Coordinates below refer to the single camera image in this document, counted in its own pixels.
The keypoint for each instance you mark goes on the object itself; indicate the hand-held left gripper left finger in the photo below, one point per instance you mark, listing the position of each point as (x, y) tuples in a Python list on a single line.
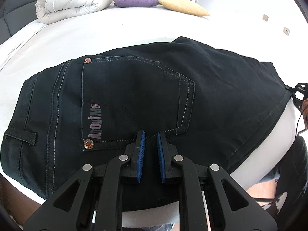
[(140, 154)]

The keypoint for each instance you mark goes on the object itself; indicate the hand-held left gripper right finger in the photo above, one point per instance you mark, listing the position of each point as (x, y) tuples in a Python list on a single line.
[(160, 154)]

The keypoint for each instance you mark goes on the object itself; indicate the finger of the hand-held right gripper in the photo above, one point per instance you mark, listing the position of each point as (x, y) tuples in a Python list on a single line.
[(299, 87)]

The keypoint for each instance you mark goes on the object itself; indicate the black denim pants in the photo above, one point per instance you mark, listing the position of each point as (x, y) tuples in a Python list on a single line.
[(144, 89)]

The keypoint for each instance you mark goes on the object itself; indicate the person's leg in dark trousers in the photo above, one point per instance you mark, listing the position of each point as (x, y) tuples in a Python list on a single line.
[(293, 168)]

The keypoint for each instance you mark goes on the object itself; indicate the brown white patterned object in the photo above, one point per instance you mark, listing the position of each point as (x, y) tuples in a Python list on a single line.
[(276, 202)]

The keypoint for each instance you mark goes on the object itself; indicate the bed with white sheet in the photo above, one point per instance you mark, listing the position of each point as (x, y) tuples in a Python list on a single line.
[(101, 33)]

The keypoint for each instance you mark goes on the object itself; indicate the yellow pillow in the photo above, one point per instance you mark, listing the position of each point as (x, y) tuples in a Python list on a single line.
[(182, 7)]

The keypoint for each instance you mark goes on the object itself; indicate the purple pillow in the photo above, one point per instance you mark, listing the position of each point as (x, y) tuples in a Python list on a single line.
[(136, 1)]

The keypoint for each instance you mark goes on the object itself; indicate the flat white bed pillow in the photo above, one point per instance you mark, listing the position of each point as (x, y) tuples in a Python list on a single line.
[(21, 43)]

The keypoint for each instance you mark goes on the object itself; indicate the folded beige duvet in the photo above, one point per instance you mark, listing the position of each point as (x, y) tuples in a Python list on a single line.
[(72, 2)]

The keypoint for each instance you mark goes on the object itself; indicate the dark grey padded headboard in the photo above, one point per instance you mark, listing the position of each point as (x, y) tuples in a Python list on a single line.
[(14, 7)]

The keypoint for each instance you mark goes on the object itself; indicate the beige wall socket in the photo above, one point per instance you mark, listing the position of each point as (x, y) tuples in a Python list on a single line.
[(286, 30), (265, 17)]

